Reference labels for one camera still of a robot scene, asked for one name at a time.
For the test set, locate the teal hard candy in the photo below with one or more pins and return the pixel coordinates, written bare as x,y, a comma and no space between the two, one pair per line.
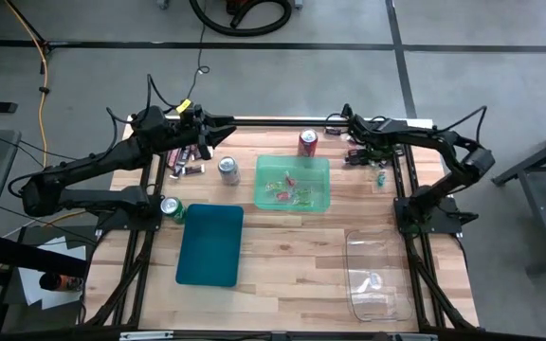
381,178

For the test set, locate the clear plastic basket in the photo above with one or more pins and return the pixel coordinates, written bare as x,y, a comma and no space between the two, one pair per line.
379,246

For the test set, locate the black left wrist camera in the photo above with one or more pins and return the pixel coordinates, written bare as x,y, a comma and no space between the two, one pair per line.
196,114

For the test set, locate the silver metal bracket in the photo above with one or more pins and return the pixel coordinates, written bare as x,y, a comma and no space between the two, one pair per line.
410,336
145,335

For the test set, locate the green translucent plastic basket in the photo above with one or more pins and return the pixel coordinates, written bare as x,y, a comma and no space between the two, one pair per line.
315,166

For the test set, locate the red soda can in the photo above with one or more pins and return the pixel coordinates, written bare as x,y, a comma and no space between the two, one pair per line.
308,142

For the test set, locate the dark blue plastic basket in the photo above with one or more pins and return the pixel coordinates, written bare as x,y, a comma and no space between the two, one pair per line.
209,246

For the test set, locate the black arched bracket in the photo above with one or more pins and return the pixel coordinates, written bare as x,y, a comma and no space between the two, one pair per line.
347,108

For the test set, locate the red hard candy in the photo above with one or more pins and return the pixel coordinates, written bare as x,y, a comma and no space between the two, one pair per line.
291,180
283,195

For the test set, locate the black slanted bar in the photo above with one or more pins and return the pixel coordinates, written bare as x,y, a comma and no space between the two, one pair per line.
26,256

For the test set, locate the white paper sheets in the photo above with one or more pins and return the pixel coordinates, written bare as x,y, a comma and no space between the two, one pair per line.
57,248

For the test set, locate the green hard candy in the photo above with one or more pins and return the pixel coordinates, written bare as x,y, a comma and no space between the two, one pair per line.
303,196
273,186

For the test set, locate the green soda can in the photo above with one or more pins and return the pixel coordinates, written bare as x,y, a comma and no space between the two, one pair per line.
172,209

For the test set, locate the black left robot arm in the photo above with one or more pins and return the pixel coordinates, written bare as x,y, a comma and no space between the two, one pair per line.
88,161

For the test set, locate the grey metal desk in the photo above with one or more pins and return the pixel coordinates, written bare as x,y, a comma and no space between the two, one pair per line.
543,208

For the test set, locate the orange and black bottle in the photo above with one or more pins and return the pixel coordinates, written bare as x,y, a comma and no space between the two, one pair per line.
62,282

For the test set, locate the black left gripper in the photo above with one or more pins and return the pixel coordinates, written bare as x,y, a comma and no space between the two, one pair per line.
190,135

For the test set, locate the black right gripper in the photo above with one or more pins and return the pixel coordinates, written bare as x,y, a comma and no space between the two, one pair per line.
372,135

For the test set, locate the black aluminium table frame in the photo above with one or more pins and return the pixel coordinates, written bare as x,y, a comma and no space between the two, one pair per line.
278,122

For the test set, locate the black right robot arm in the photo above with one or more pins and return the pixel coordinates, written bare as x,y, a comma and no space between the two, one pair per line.
443,142

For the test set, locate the silver soda can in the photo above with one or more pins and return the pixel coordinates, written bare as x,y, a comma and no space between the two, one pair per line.
229,170

